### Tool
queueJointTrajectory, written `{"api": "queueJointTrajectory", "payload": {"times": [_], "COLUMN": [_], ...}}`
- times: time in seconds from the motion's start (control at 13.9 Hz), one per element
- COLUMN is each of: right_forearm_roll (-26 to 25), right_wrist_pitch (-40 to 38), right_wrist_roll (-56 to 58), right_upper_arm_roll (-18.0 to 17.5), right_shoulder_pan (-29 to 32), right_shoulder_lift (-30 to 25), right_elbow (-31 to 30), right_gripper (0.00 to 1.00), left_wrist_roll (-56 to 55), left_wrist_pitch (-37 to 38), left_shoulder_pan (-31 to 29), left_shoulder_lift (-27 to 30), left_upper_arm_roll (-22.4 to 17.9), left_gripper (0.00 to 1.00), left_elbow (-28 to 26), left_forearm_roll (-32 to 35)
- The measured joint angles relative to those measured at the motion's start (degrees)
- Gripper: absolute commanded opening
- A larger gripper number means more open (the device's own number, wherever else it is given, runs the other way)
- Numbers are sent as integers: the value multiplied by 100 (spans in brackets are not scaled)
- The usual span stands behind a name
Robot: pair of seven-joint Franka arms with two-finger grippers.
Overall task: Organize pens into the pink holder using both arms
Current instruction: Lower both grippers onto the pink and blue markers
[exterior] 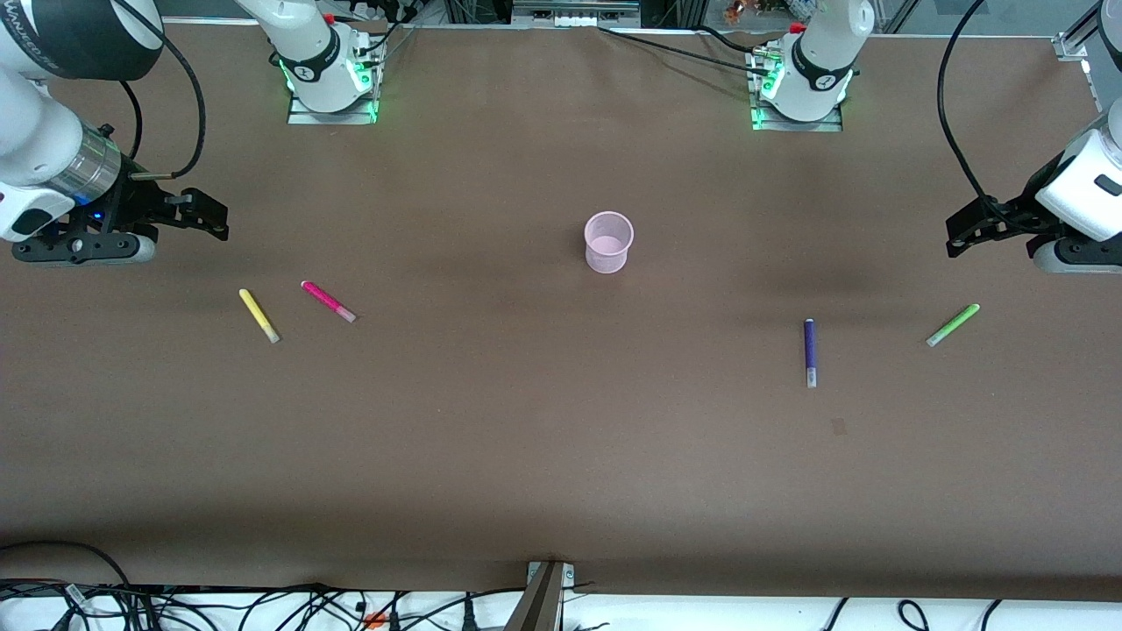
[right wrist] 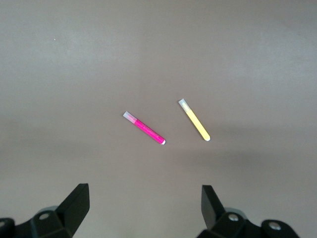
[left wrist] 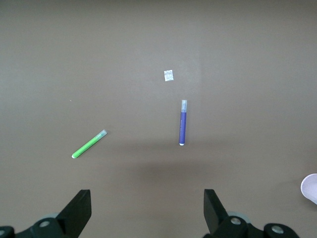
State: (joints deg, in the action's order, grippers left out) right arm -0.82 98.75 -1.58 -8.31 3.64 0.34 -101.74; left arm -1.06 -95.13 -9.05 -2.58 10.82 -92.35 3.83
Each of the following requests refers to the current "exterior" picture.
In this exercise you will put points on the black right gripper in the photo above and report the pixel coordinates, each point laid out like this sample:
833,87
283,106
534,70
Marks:
137,201

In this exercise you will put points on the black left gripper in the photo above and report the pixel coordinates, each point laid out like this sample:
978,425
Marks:
1017,213

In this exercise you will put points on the pink highlighter pen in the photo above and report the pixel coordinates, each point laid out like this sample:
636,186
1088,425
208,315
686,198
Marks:
326,300

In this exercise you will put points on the purple highlighter pen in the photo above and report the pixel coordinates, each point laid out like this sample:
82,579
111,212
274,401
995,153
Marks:
811,350

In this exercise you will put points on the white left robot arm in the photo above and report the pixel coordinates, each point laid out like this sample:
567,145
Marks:
820,61

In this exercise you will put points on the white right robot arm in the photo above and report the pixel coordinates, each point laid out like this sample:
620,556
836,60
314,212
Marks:
35,131

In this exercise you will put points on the pink plastic cup holder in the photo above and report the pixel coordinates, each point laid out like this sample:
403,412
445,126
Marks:
608,245

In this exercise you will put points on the green highlighter pen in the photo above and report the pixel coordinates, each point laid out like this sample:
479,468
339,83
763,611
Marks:
954,324

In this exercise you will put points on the yellow highlighter pen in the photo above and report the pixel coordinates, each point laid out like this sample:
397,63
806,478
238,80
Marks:
259,315

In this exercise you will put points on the copper coloured background object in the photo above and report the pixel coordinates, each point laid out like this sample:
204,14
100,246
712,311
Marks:
741,10

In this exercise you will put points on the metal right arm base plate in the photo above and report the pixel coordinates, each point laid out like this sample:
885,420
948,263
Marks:
333,116

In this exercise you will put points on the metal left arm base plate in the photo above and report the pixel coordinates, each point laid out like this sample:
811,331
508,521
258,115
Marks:
798,126

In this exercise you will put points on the aluminium corner bracket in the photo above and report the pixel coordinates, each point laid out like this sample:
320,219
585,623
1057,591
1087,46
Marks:
1071,46

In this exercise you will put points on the aluminium frame rail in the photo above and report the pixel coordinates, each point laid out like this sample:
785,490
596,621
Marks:
574,10

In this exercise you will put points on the metal post bracket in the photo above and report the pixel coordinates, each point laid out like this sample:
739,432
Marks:
568,574

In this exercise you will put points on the dark camera mounting post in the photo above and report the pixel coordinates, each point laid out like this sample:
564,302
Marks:
536,605

